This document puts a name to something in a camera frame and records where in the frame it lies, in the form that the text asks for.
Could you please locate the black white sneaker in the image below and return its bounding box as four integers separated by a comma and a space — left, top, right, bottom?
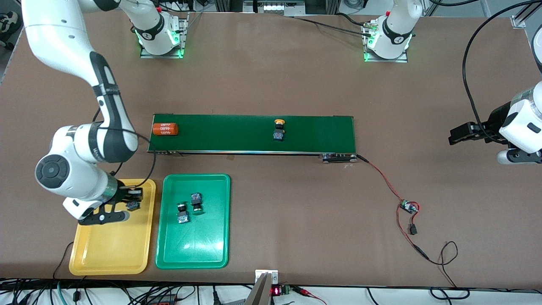
0, 11, 20, 48

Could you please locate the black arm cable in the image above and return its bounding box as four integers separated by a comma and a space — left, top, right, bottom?
91, 108, 157, 189
462, 0, 542, 134

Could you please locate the grey box with lights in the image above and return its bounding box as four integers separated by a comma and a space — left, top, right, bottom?
243, 0, 306, 17

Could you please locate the green plastic tray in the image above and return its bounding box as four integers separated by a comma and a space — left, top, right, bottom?
155, 174, 231, 270

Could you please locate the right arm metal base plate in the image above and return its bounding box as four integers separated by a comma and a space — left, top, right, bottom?
140, 13, 189, 59

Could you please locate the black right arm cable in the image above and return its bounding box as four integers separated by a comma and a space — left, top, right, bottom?
91, 108, 157, 189

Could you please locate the green conveyor belt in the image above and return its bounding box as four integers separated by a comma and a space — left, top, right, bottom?
147, 114, 357, 164

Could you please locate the black cable across table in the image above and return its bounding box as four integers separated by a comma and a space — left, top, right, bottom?
292, 16, 375, 36

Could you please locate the thin black looped cable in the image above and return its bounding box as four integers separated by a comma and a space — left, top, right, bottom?
428, 241, 470, 299

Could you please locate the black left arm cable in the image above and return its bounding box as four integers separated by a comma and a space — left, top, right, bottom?
462, 0, 542, 134

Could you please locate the yellow plastic tray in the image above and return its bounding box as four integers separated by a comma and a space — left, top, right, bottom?
69, 179, 157, 276

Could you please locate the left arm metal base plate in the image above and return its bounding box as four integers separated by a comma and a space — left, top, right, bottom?
363, 21, 409, 63

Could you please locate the red clip lead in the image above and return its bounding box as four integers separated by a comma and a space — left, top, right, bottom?
292, 287, 327, 305

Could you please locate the grey aluminium post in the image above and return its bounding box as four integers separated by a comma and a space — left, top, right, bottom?
243, 273, 274, 305

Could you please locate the red and black wire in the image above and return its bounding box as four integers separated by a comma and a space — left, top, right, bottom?
356, 154, 430, 261

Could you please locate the aluminium frame profile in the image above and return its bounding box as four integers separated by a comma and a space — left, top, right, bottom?
511, 0, 542, 29

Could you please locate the aluminium mounting bracket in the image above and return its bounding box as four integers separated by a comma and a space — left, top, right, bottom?
255, 269, 279, 284

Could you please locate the orange cylinder with print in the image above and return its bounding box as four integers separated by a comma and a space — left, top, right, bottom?
152, 122, 179, 136

